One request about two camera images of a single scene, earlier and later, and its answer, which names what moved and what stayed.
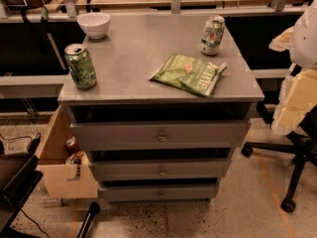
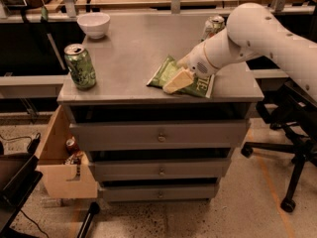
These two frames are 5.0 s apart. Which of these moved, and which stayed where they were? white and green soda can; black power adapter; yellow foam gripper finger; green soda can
Moved: yellow foam gripper finger
Stayed: green soda can; black power adapter; white and green soda can
